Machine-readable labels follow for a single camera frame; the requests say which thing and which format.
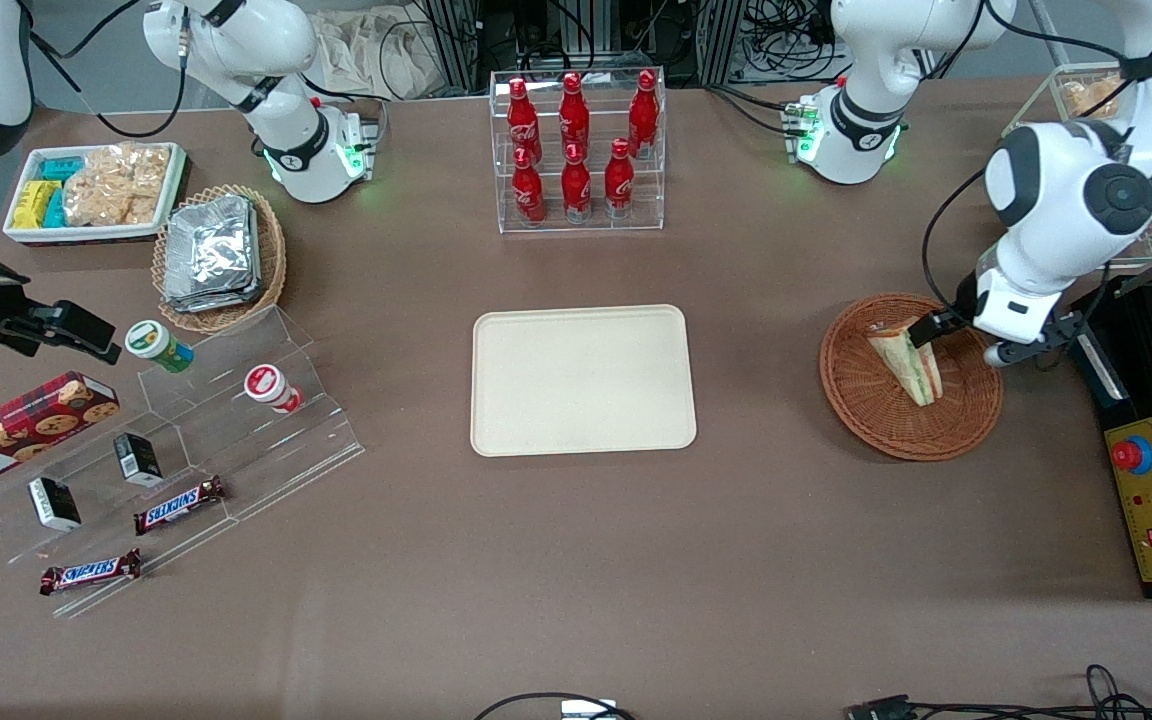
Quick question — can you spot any triangle sandwich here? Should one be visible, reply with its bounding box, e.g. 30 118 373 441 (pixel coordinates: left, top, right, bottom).
867 316 945 408

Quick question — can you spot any round brown wicker basket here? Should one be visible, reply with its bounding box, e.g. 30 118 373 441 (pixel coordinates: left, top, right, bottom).
820 292 1004 462

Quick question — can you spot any green lid snack cup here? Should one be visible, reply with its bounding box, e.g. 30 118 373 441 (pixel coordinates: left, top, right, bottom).
125 320 195 375

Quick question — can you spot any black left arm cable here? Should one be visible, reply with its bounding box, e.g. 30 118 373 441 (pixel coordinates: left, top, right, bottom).
921 165 999 313

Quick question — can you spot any yellow snack pack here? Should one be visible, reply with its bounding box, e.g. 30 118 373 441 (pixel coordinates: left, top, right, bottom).
13 180 62 230

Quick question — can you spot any small black box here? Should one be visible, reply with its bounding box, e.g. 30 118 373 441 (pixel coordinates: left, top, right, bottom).
28 477 83 533
114 432 165 489

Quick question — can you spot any beige plastic tray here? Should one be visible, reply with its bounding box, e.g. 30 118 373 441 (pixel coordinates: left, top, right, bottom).
471 304 698 458

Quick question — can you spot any silver foil pack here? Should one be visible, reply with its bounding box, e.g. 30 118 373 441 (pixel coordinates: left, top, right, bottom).
163 195 260 301
164 282 263 314

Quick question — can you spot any Snickers chocolate bar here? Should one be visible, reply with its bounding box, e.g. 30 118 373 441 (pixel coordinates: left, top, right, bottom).
39 548 143 597
133 476 228 536

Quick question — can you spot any red cola bottle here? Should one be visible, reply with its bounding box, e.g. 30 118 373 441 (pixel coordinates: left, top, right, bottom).
561 143 593 223
558 72 591 161
604 138 635 219
511 147 546 226
628 69 660 159
506 77 543 166

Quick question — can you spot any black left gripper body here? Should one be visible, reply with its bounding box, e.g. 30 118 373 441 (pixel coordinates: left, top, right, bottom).
954 272 1084 368

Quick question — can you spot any red lid snack cup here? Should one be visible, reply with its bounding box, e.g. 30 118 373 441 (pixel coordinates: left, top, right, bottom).
244 365 305 415

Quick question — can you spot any black cable with white plug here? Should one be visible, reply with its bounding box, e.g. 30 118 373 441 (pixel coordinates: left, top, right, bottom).
474 692 637 720

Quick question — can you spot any beige cloth bag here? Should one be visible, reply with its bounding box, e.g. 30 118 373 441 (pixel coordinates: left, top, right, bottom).
314 5 449 101

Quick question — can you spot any black connector with cable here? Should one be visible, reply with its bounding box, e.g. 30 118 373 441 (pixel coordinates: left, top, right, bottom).
846 694 1087 720

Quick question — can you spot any white wire rack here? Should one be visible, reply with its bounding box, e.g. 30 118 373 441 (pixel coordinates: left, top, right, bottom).
1001 62 1152 272

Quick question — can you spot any red tartan cookie box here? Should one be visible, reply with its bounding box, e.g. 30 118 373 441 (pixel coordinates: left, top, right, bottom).
0 372 121 494

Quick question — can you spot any clear bag of crackers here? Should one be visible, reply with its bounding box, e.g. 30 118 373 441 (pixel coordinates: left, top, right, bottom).
62 143 173 228

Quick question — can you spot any black coiled cable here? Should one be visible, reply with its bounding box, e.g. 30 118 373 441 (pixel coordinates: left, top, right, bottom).
1084 664 1152 720

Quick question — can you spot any clear bag of snacks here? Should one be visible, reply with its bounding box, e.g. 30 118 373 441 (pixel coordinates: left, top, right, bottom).
1060 76 1124 121

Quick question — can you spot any white rectangular snack tray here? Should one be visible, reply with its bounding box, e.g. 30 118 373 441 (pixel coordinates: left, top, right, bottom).
3 142 189 246

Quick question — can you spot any oval wicker basket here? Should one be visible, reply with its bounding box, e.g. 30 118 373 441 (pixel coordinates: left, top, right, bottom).
151 185 288 335

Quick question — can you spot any clear acrylic bottle rack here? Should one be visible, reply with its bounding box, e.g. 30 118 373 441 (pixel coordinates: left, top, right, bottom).
489 68 667 235

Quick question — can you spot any clear acrylic stepped shelf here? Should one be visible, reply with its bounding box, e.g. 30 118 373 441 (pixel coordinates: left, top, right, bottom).
0 305 367 620

